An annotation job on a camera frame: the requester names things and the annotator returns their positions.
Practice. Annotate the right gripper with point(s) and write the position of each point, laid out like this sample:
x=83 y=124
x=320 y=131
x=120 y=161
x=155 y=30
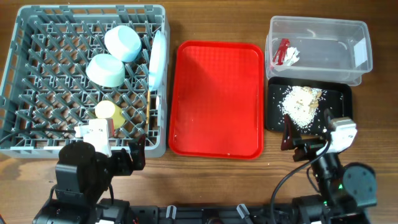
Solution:
x=293 y=137

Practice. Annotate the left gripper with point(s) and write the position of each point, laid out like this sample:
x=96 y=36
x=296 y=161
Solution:
x=127 y=166

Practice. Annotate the food scraps rice pile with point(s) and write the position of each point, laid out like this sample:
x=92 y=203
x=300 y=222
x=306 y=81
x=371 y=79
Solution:
x=302 y=104

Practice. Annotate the yellow plastic cup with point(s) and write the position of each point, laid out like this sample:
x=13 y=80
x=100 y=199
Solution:
x=107 y=109

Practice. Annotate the large white round plate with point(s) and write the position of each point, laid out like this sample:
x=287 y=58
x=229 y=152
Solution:
x=157 y=61

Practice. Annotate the red snack wrapper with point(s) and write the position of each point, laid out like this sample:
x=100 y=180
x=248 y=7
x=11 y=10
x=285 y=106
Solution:
x=281 y=52

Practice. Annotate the green ceramic bowl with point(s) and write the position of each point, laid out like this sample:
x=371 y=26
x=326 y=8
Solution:
x=106 y=70

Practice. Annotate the light blue bowl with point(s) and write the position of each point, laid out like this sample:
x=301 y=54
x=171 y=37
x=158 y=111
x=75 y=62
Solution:
x=123 y=43

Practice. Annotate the wooden chopstick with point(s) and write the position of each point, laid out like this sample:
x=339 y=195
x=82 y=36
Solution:
x=148 y=107

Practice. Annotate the white plastic fork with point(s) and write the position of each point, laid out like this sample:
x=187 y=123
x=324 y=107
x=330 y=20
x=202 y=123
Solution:
x=158 y=107

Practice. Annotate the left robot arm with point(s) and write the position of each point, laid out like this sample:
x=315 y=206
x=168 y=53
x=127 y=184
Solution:
x=83 y=175

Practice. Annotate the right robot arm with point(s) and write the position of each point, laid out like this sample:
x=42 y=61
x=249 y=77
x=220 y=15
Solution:
x=344 y=192

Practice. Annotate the clear plastic waste bin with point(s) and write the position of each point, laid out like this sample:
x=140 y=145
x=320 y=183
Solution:
x=331 y=50

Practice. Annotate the grey plastic dishwasher rack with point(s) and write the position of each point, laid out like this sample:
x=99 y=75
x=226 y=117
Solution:
x=45 y=91

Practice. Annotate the black rectangular tray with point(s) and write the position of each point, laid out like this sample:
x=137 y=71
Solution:
x=336 y=97

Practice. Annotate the crumpled white tissue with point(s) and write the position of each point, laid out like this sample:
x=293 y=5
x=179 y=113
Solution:
x=291 y=56

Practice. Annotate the red plastic serving tray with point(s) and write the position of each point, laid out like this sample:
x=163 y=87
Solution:
x=218 y=100

